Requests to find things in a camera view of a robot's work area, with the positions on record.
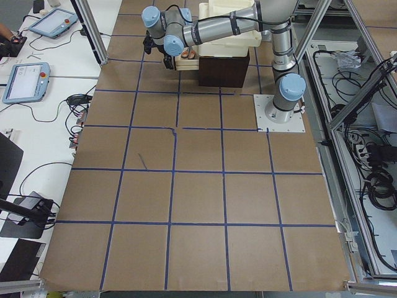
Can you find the lower blue teach pendant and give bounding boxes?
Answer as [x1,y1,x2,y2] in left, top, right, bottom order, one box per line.
[2,62,51,104]

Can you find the light wooden drawer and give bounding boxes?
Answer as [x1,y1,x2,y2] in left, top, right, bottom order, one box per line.
[174,46,199,71]

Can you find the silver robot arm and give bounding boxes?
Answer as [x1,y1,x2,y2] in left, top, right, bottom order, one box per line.
[141,1,306,124]

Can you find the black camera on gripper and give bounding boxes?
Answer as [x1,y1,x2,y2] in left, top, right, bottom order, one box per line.
[143,32,155,55]

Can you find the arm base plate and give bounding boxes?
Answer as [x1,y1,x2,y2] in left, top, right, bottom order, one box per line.
[253,94,306,133]

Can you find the black cable bundle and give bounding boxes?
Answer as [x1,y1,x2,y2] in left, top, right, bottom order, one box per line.
[359,167,397,212]

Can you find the crumpled white paper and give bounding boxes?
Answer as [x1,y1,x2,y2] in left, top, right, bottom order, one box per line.
[334,50,361,69]

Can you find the cream plastic tray organizer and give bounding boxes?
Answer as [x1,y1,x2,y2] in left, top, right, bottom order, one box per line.
[197,0,263,58]

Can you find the dark brown wooden cabinet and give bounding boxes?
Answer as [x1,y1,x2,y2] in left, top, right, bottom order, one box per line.
[198,53,250,88]

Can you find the blue teach pendant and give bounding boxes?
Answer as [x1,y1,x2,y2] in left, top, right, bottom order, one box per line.
[2,62,51,104]
[29,8,78,38]

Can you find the aluminium frame post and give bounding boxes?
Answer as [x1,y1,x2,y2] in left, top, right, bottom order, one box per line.
[71,0,109,66]

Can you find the grey orange scissors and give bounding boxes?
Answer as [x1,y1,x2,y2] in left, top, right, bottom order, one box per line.
[181,48,196,60]

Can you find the black power adapter cable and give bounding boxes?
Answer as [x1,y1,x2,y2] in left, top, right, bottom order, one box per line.
[66,94,93,106]

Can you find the upper blue teach pendant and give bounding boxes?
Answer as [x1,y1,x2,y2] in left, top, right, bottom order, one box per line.
[29,8,78,38]

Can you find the black laptop corner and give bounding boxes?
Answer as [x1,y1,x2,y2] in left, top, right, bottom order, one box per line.
[0,134,24,199]

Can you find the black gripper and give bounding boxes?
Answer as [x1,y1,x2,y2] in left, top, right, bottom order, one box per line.
[163,53,176,70]

